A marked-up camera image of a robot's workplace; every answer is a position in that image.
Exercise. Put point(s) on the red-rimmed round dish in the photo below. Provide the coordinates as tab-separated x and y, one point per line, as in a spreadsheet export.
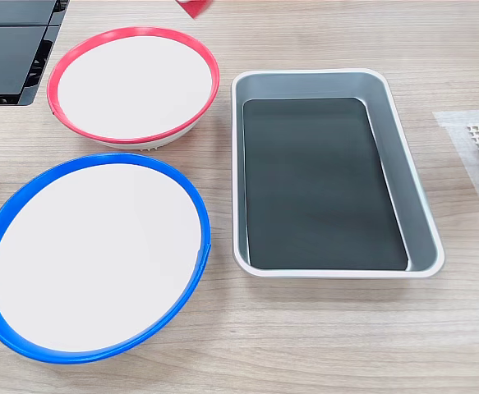
132	82

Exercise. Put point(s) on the black flat device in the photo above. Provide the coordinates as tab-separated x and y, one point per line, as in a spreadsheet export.
5	53

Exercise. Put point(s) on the blue-rimmed round dish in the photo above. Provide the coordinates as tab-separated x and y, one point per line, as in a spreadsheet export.
95	254

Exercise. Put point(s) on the translucent white sheet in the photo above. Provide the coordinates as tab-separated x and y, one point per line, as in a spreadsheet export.
465	164

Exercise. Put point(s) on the black tray liner mat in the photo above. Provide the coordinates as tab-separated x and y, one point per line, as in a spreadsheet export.
317	184

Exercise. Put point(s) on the red cube block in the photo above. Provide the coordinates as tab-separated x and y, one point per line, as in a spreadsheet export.
198	7

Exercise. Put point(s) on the silver metal tray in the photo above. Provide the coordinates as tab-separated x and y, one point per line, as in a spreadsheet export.
407	172

